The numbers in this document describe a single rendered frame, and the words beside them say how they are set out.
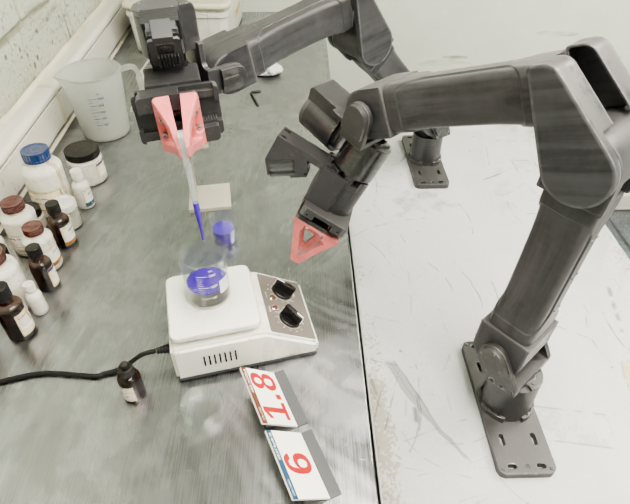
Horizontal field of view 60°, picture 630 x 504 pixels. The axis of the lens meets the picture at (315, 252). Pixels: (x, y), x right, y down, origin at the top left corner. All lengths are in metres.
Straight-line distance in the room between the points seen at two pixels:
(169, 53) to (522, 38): 1.75
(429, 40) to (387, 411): 1.65
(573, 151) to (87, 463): 0.63
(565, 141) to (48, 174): 0.86
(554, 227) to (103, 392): 0.60
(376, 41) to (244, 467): 0.64
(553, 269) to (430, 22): 1.66
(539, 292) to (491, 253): 0.40
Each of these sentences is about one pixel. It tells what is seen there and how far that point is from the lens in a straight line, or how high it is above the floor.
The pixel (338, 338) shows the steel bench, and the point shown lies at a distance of 0.81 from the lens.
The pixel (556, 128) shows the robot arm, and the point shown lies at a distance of 0.49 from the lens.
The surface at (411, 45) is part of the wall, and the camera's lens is 2.17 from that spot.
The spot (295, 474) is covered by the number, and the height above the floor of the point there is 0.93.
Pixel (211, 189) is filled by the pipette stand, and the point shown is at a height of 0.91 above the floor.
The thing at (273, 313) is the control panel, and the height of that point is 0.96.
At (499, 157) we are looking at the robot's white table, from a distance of 1.27.
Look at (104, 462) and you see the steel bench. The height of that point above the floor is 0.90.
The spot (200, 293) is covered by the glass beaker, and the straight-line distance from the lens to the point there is 0.72.
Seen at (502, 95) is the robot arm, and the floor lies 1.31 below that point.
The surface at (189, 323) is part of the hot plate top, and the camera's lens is 0.74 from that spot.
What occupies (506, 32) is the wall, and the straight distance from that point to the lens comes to 2.25.
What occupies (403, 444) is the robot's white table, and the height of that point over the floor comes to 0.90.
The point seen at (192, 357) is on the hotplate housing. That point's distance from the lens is 0.74.
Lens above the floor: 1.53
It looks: 42 degrees down
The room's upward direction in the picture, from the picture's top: straight up
